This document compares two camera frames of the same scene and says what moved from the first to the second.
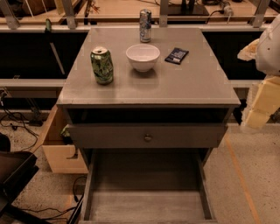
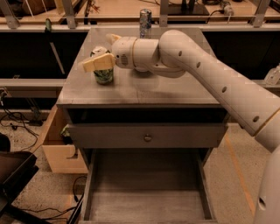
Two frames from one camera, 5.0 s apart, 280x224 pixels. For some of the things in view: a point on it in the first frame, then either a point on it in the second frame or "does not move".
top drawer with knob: x=149 y=135 does not move
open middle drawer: x=155 y=185 does not move
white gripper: x=269 y=53 -> x=122 y=52
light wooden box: x=58 y=144 does not move
